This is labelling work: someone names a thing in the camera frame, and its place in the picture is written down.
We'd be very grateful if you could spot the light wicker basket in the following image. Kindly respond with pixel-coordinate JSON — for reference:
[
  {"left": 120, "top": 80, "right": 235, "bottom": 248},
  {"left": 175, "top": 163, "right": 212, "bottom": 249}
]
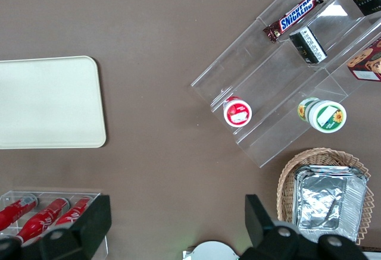
[{"left": 277, "top": 148, "right": 375, "bottom": 246}]

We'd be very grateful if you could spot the red cookie box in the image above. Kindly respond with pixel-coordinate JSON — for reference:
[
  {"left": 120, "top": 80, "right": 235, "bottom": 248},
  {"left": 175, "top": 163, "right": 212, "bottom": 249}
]
[{"left": 347, "top": 37, "right": 381, "bottom": 82}]

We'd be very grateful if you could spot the green lid cup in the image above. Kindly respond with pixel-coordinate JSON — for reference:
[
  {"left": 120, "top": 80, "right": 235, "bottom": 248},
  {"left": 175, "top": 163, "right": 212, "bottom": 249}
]
[{"left": 297, "top": 96, "right": 347, "bottom": 134}]

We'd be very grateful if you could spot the red lid cup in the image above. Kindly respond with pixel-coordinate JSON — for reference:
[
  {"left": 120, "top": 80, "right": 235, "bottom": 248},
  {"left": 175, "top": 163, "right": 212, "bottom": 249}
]
[{"left": 223, "top": 95, "right": 253, "bottom": 127}]

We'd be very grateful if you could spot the clear acrylic stepped shelf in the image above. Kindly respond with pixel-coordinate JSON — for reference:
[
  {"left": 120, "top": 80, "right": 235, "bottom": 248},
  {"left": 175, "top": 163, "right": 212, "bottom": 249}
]
[{"left": 190, "top": 0, "right": 381, "bottom": 169}]

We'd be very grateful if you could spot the clear acrylic bottle rack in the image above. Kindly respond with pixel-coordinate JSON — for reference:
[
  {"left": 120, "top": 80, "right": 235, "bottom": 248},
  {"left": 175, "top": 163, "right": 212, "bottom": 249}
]
[{"left": 0, "top": 190, "right": 110, "bottom": 258}]

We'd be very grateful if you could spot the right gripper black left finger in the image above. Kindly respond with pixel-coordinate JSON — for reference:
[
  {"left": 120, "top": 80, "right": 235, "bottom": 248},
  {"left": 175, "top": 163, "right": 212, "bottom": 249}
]
[{"left": 40, "top": 194, "right": 113, "bottom": 260}]

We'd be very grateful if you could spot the red cola bottle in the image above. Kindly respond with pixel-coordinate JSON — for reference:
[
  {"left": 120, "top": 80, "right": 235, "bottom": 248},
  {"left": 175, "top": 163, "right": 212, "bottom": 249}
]
[
  {"left": 55, "top": 196, "right": 93, "bottom": 228},
  {"left": 0, "top": 197, "right": 39, "bottom": 231},
  {"left": 14, "top": 198, "right": 71, "bottom": 245}
]

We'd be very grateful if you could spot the Snickers chocolate bar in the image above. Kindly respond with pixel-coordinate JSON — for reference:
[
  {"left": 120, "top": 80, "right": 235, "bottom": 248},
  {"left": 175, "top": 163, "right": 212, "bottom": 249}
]
[{"left": 263, "top": 0, "right": 324, "bottom": 44}]

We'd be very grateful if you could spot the stack of foil containers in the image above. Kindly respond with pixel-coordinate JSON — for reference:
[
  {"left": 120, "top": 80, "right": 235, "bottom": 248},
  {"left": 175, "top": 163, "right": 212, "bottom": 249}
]
[{"left": 293, "top": 165, "right": 370, "bottom": 243}]

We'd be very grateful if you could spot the beige plastic tray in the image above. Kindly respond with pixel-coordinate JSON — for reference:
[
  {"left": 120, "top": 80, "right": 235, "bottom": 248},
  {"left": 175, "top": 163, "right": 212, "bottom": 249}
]
[{"left": 0, "top": 55, "right": 107, "bottom": 150}]

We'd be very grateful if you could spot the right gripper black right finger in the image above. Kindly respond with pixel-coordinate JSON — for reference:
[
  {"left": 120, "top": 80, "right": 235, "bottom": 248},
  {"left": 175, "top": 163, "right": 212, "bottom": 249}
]
[{"left": 242, "top": 193, "right": 300, "bottom": 260}]

